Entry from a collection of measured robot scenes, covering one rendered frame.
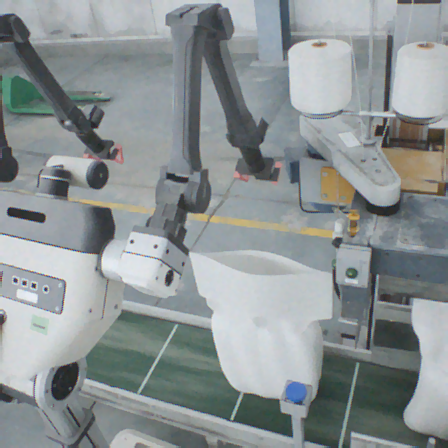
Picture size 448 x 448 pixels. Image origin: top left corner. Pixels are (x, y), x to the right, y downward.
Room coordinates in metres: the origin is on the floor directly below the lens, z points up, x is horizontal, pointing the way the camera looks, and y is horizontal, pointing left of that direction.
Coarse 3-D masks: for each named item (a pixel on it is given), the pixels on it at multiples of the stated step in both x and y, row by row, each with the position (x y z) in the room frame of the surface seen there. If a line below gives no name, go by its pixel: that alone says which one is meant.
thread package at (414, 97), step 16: (400, 48) 1.14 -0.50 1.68; (416, 48) 1.10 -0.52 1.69; (432, 48) 1.08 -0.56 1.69; (400, 64) 1.09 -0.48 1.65; (416, 64) 1.05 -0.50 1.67; (432, 64) 1.04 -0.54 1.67; (400, 80) 1.08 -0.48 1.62; (416, 80) 1.05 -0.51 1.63; (432, 80) 1.04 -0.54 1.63; (400, 96) 1.08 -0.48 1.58; (416, 96) 1.04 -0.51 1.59; (432, 96) 1.03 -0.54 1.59; (400, 112) 1.07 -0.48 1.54; (416, 112) 1.04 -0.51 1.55; (432, 112) 1.03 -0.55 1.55
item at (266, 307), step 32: (192, 256) 1.25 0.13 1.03; (224, 256) 1.23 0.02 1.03; (256, 256) 1.21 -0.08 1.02; (224, 288) 1.18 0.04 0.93; (256, 288) 1.10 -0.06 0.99; (288, 288) 1.07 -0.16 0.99; (320, 288) 1.05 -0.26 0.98; (224, 320) 1.15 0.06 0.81; (256, 320) 1.09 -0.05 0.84; (288, 320) 1.07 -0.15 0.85; (224, 352) 1.14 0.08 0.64; (256, 352) 1.08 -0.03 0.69; (288, 352) 1.03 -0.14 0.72; (320, 352) 1.07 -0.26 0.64; (256, 384) 1.08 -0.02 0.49
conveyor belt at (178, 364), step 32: (128, 320) 1.63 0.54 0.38; (96, 352) 1.46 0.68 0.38; (128, 352) 1.43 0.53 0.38; (160, 352) 1.40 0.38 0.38; (192, 352) 1.37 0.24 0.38; (128, 384) 1.25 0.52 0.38; (160, 384) 1.23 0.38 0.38; (192, 384) 1.21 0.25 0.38; (224, 384) 1.18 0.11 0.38; (320, 384) 1.10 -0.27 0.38; (352, 384) 1.08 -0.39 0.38; (384, 384) 1.05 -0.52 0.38; (416, 384) 1.02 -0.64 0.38; (224, 416) 1.03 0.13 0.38; (256, 416) 1.01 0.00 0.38; (288, 416) 0.99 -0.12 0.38; (320, 416) 0.96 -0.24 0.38; (352, 416) 0.94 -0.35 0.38; (384, 416) 0.92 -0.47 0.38
